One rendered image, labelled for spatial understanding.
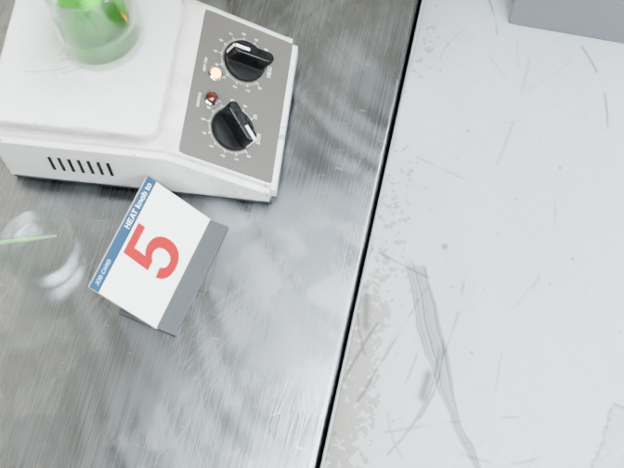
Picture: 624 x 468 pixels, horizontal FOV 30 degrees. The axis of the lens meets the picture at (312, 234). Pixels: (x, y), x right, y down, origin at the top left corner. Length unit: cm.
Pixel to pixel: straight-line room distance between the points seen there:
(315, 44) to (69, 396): 33
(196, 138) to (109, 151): 6
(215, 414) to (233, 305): 8
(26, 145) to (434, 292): 30
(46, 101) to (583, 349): 41
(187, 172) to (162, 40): 9
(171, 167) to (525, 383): 29
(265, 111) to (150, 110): 9
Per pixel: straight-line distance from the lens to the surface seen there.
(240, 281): 83
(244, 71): 85
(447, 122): 89
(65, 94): 82
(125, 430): 81
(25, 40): 84
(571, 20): 92
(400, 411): 80
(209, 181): 83
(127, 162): 82
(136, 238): 82
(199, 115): 82
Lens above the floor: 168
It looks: 67 degrees down
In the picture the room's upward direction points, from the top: 3 degrees counter-clockwise
